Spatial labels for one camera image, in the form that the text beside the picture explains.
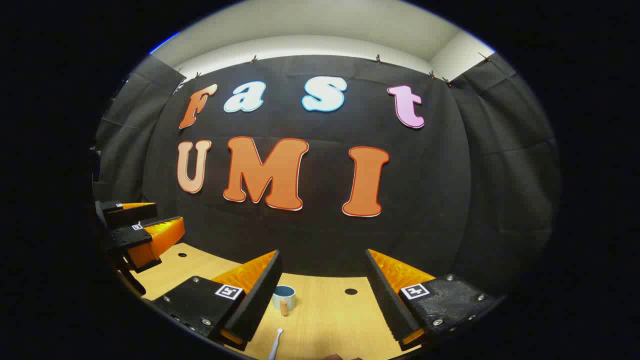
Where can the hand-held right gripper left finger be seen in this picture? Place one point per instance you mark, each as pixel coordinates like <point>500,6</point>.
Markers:
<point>260,295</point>

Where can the white toothbrush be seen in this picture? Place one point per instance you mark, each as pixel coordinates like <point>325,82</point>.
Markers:
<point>276,342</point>

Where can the wooden desktop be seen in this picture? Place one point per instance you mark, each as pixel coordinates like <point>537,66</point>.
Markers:
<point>325,320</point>

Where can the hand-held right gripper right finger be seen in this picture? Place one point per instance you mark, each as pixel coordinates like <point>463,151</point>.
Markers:
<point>387,300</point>

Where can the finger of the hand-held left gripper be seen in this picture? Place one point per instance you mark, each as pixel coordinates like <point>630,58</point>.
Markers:
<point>127,214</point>
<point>130,237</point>

